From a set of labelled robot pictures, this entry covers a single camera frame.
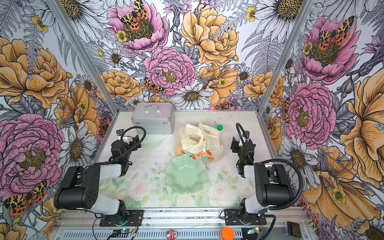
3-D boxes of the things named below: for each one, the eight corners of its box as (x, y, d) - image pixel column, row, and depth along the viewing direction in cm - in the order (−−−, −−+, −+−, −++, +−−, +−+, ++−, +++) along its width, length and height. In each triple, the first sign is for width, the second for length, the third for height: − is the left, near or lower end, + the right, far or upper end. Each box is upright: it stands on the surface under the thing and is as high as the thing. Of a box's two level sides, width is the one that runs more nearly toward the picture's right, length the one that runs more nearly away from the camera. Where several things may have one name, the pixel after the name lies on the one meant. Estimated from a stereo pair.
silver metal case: (137, 134, 109) (129, 117, 96) (146, 108, 127) (140, 91, 113) (174, 135, 109) (171, 118, 96) (177, 109, 127) (174, 91, 113)
